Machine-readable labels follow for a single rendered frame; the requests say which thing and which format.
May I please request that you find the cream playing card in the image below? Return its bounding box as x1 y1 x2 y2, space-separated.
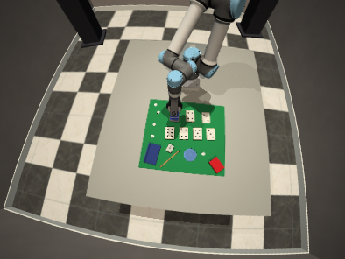
165 127 174 139
202 112 210 123
186 110 194 122
193 128 202 139
180 127 188 139
206 128 215 140

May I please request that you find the red rectangular tile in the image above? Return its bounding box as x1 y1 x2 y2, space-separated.
209 157 224 173

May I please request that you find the green felt table surface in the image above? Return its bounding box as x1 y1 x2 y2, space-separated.
138 99 225 176

